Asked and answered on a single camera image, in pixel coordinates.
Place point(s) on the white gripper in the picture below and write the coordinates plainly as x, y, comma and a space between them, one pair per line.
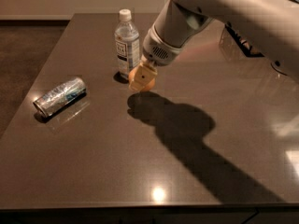
158, 50

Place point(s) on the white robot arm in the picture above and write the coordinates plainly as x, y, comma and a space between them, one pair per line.
270, 26

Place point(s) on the clear plastic water bottle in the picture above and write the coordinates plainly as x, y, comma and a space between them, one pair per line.
127, 43

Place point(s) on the silver drink can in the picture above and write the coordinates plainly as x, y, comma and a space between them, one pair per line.
59, 97

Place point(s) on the black wire basket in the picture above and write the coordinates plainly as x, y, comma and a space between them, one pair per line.
247, 49

